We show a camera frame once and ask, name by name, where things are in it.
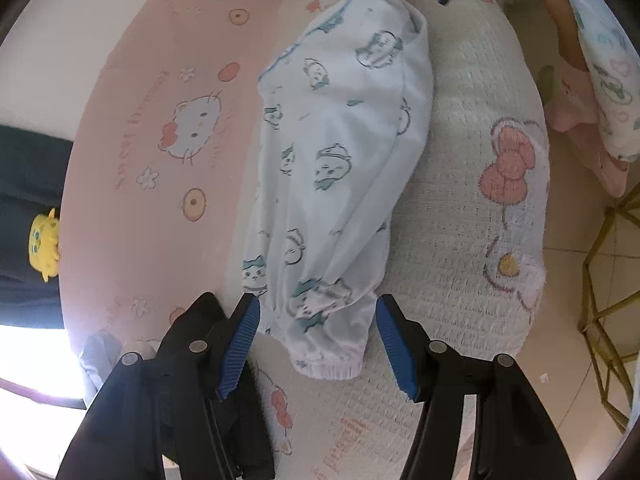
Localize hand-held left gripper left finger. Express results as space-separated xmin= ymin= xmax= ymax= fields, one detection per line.
xmin=57 ymin=293 xmax=262 ymax=480

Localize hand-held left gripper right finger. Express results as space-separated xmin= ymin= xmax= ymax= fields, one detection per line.
xmin=375 ymin=293 xmax=566 ymax=480

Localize white printed pajama pants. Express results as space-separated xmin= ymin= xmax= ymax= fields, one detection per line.
xmin=240 ymin=0 xmax=435 ymax=381

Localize pink white printed blanket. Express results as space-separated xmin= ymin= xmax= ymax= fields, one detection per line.
xmin=60 ymin=0 xmax=551 ymax=480

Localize person's printed pajamas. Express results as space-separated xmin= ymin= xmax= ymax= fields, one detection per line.
xmin=562 ymin=0 xmax=640 ymax=163

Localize grey cloth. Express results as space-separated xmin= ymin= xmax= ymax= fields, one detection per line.
xmin=80 ymin=332 xmax=123 ymax=406

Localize yellow plush toy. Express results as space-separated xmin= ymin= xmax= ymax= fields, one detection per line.
xmin=27 ymin=207 xmax=62 ymax=283

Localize gold wire frame stand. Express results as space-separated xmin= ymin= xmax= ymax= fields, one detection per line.
xmin=577 ymin=200 xmax=640 ymax=433

